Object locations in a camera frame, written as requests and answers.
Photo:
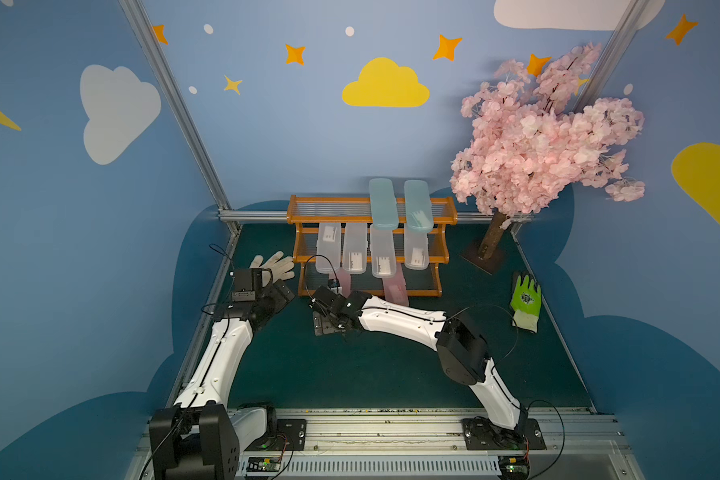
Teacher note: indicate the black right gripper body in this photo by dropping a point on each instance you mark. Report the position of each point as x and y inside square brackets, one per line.
[325, 306]

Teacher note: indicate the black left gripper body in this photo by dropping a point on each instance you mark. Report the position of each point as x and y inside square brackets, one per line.
[274, 293]

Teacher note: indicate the pink pencil case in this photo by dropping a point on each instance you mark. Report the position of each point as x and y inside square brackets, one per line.
[395, 290]
[344, 281]

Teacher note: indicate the clear pencil case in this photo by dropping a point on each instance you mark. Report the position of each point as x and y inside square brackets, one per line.
[383, 257]
[328, 248]
[416, 249]
[355, 248]

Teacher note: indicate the teal pencil case plain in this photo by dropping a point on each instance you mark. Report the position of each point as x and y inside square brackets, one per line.
[383, 204]

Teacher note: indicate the teal pencil case with label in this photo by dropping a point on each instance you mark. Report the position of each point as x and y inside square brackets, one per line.
[418, 206]

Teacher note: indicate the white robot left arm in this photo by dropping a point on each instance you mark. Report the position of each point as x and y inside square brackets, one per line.
[196, 437]

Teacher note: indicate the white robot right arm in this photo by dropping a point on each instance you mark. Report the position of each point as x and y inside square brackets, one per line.
[461, 348]

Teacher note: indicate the orange wooden three-tier shelf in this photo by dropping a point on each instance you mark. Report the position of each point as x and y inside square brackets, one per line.
[419, 283]

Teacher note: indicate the white cotton work glove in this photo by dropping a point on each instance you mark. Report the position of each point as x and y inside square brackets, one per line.
[276, 267]

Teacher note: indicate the aluminium rear crossbar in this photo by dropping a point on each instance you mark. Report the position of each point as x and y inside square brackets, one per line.
[267, 216]

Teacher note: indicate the left green circuit board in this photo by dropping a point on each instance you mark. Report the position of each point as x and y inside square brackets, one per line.
[262, 465]

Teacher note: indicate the green circuit board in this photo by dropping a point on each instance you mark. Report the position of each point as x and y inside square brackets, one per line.
[262, 465]
[513, 468]

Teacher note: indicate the green and black work glove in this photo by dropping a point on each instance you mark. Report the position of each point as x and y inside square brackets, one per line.
[526, 302]

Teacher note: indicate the right green circuit board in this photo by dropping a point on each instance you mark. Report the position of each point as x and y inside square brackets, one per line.
[513, 468]

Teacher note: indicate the pink artificial blossom tree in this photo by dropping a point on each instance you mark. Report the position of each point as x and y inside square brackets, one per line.
[526, 146]

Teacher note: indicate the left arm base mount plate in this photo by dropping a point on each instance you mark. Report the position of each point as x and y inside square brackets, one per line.
[289, 434]

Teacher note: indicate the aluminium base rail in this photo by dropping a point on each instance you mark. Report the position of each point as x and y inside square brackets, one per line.
[375, 443]

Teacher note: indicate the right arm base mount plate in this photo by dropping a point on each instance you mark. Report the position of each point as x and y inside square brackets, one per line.
[481, 434]

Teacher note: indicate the aluminium frame post left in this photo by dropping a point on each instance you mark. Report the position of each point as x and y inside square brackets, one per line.
[138, 19]

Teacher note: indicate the aluminium frame post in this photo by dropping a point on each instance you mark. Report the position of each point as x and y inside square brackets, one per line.
[614, 50]
[138, 19]

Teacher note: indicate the aluminium frame post right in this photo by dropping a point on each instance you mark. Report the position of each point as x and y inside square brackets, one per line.
[614, 50]

